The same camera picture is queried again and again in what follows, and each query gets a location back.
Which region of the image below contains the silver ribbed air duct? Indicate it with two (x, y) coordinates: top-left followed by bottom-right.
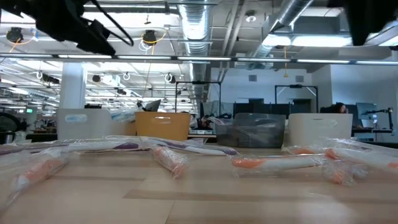
(177, 0), (215, 103)

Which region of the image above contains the ceiling cable reel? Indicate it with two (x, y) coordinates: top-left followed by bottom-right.
(6, 27), (24, 44)
(142, 29), (157, 44)

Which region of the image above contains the white plastic bin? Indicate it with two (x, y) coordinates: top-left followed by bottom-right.
(285, 113), (354, 147)
(57, 108), (113, 140)

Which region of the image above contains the round ceiling sensor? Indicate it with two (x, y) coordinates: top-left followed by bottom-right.
(244, 10), (258, 24)

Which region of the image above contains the yellow hanging cord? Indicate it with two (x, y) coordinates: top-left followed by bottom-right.
(282, 45), (289, 78)

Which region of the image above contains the silver smooth air duct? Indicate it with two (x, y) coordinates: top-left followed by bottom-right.
(248, 0), (315, 71)

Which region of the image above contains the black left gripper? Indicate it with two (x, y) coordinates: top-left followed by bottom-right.
(58, 0), (118, 57)

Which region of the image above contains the orange plastic bin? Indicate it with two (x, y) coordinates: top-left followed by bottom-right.
(135, 111), (192, 141)

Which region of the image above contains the person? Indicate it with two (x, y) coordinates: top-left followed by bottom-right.
(333, 101), (349, 114)

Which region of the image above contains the grey plastic bin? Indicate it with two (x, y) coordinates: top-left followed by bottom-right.
(215, 113), (287, 149)

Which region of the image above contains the long horizontal light bar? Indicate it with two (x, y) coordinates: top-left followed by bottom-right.
(0, 52), (398, 65)

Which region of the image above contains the white building pillar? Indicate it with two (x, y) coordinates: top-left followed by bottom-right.
(58, 61), (87, 110)

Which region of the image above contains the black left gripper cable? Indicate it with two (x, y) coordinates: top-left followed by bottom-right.
(88, 0), (135, 47)

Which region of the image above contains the blue toothbrush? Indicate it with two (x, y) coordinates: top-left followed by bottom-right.
(111, 107), (146, 123)

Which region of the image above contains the purple toothbrush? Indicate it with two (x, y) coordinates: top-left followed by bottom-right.
(105, 136), (240, 156)
(0, 139), (150, 156)

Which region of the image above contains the tilted grey monitor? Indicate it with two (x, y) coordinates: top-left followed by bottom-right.
(143, 99), (162, 113)

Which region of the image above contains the black ring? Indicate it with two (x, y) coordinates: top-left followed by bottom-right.
(0, 111), (27, 133)

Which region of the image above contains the black frame stand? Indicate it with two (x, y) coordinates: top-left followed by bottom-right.
(274, 84), (319, 113)
(174, 80), (222, 113)

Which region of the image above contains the grey desk monitor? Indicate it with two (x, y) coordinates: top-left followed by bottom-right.
(356, 102), (379, 128)

